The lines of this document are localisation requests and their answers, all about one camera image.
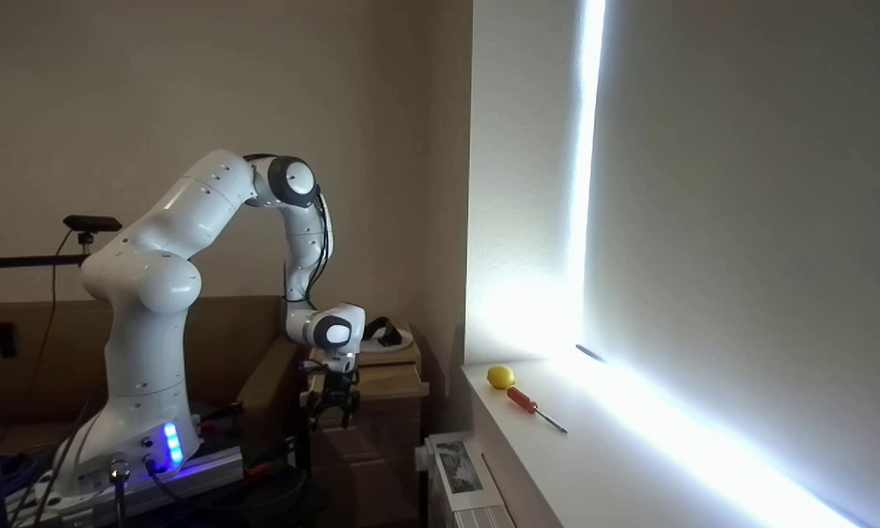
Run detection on orange handled screwdriver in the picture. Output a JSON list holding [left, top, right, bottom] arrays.
[[506, 385, 572, 438]]

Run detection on black cables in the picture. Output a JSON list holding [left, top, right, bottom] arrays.
[[28, 228, 99, 492]]

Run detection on brown cardboard box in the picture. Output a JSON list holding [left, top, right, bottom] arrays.
[[237, 332, 435, 528]]

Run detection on white window sill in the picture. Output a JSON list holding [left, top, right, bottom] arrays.
[[460, 354, 861, 528]]

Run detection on wide white roller blind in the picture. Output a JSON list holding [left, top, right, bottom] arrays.
[[585, 0, 880, 528]]

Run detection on brown wooden panel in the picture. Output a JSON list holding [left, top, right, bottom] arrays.
[[0, 294, 290, 427]]

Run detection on black headset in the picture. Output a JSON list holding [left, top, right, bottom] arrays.
[[362, 314, 418, 353]]

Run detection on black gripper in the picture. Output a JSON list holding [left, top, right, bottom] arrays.
[[306, 358, 363, 430]]

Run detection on yellow lemon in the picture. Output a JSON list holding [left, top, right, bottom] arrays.
[[485, 364, 520, 394]]

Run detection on black camera on pole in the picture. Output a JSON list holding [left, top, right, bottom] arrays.
[[0, 210, 126, 272]]

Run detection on robot base mounting platform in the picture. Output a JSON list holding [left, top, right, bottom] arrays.
[[7, 419, 251, 528]]

